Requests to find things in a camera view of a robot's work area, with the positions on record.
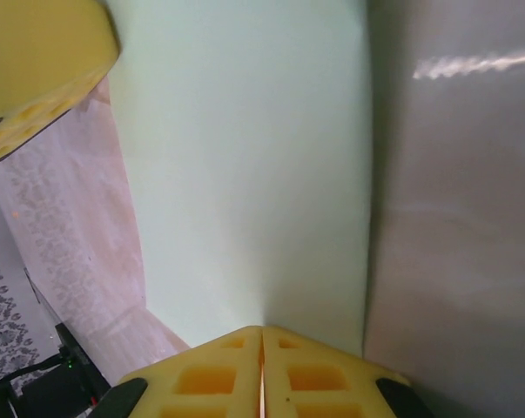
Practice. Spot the green square paper sheet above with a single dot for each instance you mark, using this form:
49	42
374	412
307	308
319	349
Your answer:
244	152

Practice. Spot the aluminium side rail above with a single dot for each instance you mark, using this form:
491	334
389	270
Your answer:
49	300

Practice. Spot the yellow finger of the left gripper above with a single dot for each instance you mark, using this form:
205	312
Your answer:
40	52

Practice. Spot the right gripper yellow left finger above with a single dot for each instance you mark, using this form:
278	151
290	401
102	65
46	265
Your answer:
210	379

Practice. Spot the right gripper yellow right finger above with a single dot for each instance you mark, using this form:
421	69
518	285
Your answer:
323	379

